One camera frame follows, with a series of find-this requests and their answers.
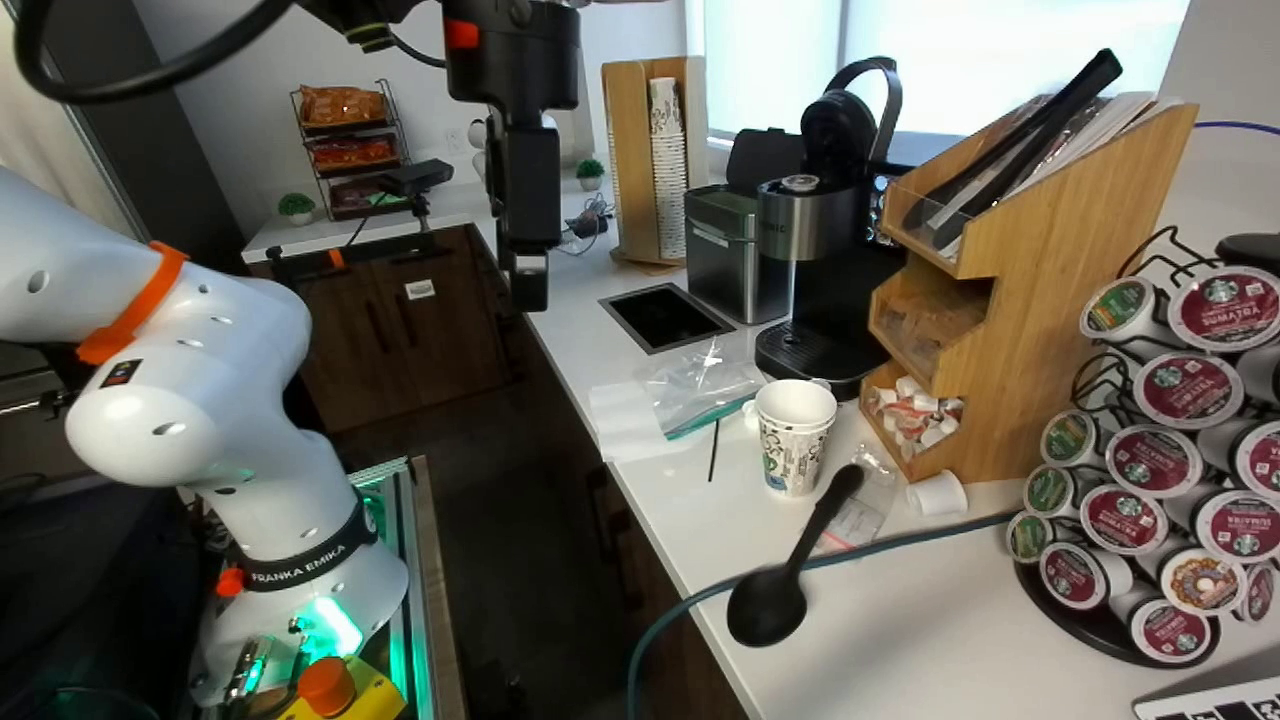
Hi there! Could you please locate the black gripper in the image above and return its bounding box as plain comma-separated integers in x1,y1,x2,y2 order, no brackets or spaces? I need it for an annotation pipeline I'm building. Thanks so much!
490,116,562,311

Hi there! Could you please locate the thin black straw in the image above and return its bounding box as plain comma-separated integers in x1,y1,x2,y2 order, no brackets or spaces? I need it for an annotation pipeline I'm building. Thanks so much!
706,422,726,484

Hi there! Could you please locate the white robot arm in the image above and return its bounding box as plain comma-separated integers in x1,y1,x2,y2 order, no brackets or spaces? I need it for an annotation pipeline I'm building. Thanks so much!
0,163,411,708

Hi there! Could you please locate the wooden cup dispenser stand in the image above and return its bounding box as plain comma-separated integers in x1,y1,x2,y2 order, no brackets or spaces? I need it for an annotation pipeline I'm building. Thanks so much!
602,55,708,268

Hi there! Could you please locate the clear plastic straw bag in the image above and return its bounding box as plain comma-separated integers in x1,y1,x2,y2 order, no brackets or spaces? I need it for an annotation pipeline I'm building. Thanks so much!
641,340,764,442

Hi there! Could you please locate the black coffee machine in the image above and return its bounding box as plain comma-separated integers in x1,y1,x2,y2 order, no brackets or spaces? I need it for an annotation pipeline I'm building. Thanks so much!
755,55,905,395

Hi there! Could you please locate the patterned paper coffee cup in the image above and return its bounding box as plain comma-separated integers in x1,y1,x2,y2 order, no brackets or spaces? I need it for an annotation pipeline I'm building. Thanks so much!
755,379,842,496

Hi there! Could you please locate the coffee pod carousel rack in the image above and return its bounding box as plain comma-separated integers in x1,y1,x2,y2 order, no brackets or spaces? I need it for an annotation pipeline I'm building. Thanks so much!
1005,229,1280,670

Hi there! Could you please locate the wooden base cabinet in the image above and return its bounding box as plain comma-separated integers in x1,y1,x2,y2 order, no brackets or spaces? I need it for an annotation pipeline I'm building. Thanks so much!
251,223,511,433

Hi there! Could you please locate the stack of paper cups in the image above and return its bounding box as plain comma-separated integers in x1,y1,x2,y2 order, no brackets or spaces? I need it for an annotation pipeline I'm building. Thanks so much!
647,75,684,259

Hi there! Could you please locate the snack rack with packets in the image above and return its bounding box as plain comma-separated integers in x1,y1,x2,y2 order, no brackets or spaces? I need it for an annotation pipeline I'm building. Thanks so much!
291,84,404,220

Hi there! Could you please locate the steel countertop bin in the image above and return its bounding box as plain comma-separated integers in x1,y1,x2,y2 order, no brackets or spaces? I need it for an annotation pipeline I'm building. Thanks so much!
684,188,785,323

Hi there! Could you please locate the black plastic spoon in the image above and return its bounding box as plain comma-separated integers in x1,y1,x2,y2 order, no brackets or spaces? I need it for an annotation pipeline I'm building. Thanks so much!
727,463,865,650

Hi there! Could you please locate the wooden condiment organizer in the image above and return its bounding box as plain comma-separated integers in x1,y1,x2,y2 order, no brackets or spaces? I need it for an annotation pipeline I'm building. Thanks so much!
860,50,1198,484

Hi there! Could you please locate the checkered calibration board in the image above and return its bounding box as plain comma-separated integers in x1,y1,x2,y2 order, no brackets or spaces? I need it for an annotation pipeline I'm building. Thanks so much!
1134,676,1280,720

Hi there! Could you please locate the countertop trash opening frame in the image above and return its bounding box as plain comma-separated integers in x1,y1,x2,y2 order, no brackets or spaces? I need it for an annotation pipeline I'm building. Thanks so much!
606,284,727,357

